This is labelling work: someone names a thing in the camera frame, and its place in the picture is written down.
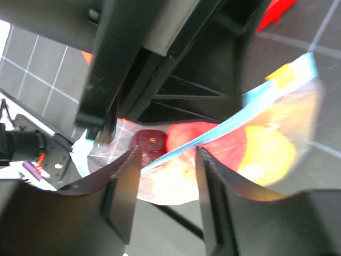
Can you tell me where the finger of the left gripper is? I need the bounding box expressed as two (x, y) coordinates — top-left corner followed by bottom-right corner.
(95, 91), (120, 146)

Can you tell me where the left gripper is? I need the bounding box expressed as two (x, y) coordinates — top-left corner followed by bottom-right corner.
(1, 1), (269, 123)

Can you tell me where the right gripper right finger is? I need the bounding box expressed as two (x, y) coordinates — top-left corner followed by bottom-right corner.
(196, 147), (340, 255)

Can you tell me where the dark plum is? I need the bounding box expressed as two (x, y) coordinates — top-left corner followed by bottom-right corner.
(130, 129), (166, 167)

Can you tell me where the yellow lemon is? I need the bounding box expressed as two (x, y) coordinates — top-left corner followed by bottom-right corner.
(237, 125), (297, 186)

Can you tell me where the red apple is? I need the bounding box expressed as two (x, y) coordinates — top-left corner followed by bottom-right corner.
(165, 122), (247, 171)

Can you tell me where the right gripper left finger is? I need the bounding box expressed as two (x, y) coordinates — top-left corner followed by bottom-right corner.
(1, 147), (142, 255)

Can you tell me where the clear zip top bag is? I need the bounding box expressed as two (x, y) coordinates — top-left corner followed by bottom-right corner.
(70, 52), (323, 205)

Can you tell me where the black grid mat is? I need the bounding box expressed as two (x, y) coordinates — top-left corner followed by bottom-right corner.
(1, 1), (340, 255)

